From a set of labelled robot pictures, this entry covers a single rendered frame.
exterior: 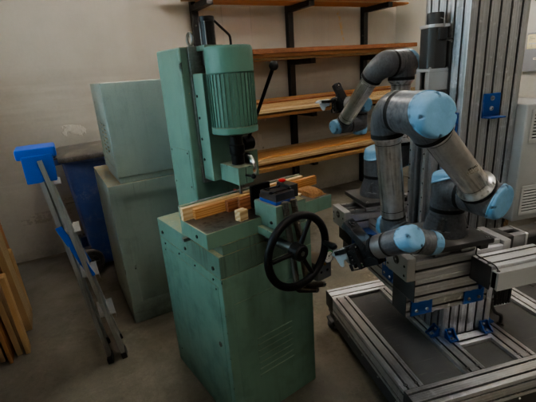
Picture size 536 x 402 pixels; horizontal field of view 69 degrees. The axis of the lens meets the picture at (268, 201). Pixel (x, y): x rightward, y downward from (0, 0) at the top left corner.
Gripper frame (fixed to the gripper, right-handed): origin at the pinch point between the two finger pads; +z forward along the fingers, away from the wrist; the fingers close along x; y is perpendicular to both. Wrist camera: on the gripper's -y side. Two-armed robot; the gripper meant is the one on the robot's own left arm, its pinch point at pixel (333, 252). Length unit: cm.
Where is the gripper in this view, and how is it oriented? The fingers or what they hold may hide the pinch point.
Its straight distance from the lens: 140.4
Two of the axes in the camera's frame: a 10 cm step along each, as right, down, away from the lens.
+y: 3.6, 9.3, -1.1
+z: -4.9, 2.9, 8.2
